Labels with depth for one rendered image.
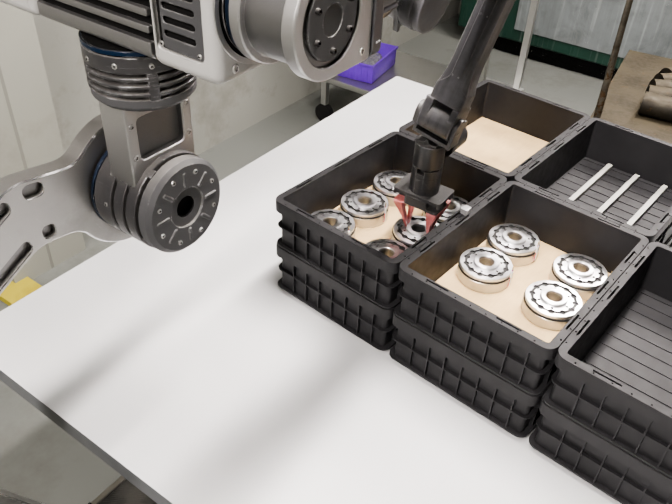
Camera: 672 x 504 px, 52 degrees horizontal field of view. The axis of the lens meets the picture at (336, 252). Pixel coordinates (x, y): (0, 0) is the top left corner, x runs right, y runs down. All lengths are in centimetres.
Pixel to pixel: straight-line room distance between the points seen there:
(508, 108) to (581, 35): 260
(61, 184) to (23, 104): 151
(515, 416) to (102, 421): 71
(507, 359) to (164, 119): 65
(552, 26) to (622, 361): 341
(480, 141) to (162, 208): 107
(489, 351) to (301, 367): 36
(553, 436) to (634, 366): 19
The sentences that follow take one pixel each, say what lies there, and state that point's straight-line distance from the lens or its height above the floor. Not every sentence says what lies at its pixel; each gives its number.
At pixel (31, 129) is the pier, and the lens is 253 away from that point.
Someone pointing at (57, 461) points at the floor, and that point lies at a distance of 217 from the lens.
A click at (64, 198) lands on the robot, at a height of 115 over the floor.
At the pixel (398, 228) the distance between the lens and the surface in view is 142.
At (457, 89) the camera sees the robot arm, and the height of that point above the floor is 119.
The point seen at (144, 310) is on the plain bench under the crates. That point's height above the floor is 70.
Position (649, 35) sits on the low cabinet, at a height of 33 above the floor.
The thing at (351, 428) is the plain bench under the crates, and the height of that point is 70.
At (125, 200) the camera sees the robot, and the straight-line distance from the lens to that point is 97.
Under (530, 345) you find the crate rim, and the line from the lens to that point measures 113.
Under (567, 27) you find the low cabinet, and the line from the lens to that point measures 450.
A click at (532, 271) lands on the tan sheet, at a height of 83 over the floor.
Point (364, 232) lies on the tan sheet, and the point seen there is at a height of 83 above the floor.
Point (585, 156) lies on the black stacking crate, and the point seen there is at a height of 83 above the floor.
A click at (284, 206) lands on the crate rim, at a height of 93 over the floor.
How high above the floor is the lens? 168
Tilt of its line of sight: 38 degrees down
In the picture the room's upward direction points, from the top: 3 degrees clockwise
